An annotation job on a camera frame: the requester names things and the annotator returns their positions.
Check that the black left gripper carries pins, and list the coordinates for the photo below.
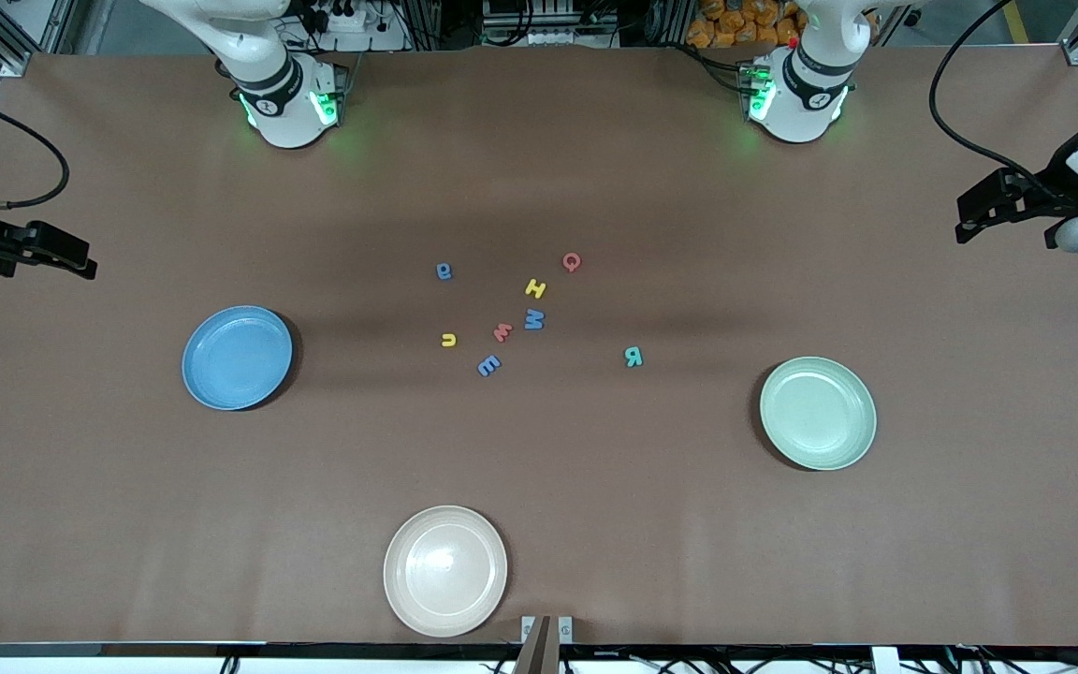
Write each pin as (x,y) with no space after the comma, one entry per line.
(1056,187)

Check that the teal foam letter R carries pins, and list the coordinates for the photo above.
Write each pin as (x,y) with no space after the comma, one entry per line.
(633,357)

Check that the blue foam letter a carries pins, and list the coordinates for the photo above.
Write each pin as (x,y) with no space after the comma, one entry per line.
(444,272)

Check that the red foam letter Q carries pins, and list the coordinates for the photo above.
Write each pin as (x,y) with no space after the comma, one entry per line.
(566,262)

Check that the blue three-pronged foam letter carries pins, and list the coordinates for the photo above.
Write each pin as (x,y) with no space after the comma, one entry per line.
(488,366)

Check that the red foam letter w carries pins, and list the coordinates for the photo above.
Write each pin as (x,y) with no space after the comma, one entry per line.
(502,333)

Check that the yellow foam letter H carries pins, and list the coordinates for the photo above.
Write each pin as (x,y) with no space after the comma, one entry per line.
(535,288)

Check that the blue foam letter M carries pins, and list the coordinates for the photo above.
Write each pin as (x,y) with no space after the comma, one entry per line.
(533,324)

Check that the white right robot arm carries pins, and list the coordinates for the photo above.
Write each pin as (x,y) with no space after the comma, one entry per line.
(282,122)

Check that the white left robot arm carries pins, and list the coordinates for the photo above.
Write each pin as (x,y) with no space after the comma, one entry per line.
(806,108)

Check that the blue round plate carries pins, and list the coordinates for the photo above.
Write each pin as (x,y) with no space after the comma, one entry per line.
(240,328)

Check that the pale green round plate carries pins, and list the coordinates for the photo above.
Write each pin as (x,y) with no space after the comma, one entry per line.
(820,440)

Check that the orange packaged goods pile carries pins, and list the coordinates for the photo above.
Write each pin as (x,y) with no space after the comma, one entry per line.
(735,23)

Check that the white power strip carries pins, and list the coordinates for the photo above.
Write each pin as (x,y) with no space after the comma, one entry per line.
(375,42)

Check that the dark equipment rack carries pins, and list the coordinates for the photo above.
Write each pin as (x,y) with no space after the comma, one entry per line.
(502,23)

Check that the beige round plate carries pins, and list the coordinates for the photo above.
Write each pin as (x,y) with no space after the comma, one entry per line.
(445,571)

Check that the brown table cover sheet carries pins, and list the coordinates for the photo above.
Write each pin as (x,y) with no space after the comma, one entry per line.
(595,524)

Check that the white table edge frame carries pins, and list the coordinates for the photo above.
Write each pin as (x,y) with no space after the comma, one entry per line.
(127,666)

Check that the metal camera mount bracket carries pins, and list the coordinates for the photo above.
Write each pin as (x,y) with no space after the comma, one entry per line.
(539,637)

